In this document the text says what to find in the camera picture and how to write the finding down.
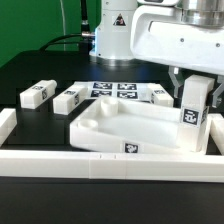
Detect black cable with connector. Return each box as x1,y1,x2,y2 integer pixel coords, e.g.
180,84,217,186
39,0,98,52

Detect white fiducial marker sheet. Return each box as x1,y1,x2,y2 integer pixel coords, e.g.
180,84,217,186
74,81,160,101

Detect white U-shaped fence frame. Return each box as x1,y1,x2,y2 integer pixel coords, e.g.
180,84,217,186
0,109,224,183

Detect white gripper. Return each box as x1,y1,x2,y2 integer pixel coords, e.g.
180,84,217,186
130,0,224,98

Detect white thin cable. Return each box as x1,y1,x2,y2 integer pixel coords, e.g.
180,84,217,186
59,0,67,52

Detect white desk top tray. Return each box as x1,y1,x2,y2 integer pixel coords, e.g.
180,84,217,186
69,96,213,155

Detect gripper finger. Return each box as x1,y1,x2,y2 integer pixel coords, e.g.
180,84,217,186
212,75,224,108

